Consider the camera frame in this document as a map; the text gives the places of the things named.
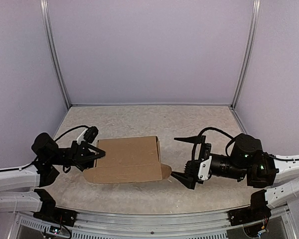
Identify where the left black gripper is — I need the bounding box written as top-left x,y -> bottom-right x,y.
48,140 -> 110,172

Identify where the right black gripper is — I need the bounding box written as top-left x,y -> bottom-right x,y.
167,135 -> 248,190

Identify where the brown cardboard box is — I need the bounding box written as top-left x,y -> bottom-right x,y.
83,136 -> 172,184

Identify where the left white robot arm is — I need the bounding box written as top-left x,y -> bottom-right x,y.
0,126 -> 106,222

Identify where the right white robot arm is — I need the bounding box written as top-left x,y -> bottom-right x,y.
171,133 -> 299,221

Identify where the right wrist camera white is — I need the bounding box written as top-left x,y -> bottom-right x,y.
197,156 -> 212,181

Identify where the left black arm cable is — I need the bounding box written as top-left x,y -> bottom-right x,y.
0,125 -> 90,174

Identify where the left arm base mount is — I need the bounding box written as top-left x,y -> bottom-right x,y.
33,207 -> 78,227

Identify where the front aluminium frame rail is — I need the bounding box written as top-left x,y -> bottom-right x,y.
8,204 -> 299,239

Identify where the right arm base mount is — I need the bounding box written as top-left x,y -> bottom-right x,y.
227,189 -> 272,226

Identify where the left aluminium frame post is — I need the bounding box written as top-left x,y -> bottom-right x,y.
40,0 -> 72,110

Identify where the aluminium frame post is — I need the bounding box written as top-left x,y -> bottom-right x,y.
40,0 -> 72,110
231,0 -> 261,111

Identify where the right aluminium frame post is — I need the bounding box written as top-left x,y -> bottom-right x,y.
231,0 -> 261,111

